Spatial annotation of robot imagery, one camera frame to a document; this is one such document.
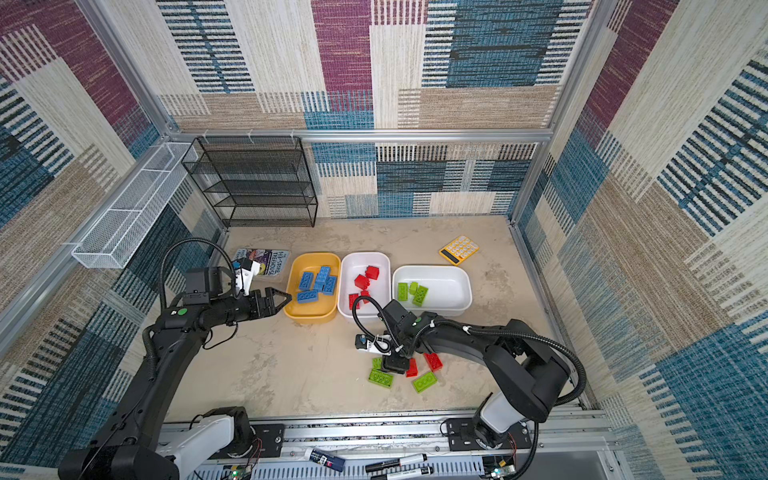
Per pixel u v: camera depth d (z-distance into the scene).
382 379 0.83
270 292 0.70
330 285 0.99
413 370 0.83
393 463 0.70
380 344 0.75
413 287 0.99
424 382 0.82
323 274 0.99
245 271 0.71
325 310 0.94
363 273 1.02
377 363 0.84
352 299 0.98
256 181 1.11
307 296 0.97
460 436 0.74
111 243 0.70
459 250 1.10
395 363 0.76
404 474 0.69
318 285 0.99
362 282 1.02
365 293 0.97
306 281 1.00
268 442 0.73
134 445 0.39
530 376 0.44
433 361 0.85
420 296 0.97
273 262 1.06
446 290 0.99
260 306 0.67
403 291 0.99
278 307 0.71
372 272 1.03
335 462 0.69
